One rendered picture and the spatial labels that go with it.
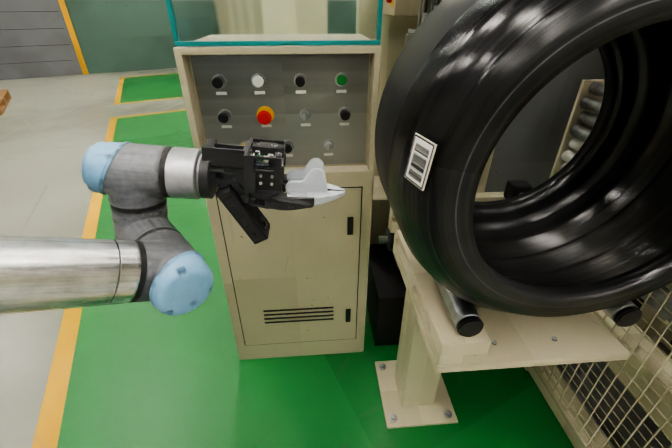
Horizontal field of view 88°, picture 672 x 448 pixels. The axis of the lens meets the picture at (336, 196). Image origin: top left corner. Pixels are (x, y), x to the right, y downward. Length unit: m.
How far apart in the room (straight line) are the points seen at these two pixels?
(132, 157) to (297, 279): 0.93
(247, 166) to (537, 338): 0.63
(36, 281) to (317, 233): 0.91
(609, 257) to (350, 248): 0.77
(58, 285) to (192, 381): 1.33
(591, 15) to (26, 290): 0.60
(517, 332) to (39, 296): 0.75
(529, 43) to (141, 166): 0.49
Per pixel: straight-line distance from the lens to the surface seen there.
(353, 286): 1.40
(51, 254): 0.45
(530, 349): 0.80
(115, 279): 0.46
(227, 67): 1.08
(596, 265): 0.82
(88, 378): 1.94
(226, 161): 0.51
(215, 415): 1.63
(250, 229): 0.57
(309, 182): 0.51
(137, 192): 0.56
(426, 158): 0.42
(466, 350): 0.70
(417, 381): 1.46
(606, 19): 0.47
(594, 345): 0.87
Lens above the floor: 1.37
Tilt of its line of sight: 29 degrees down
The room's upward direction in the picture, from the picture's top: straight up
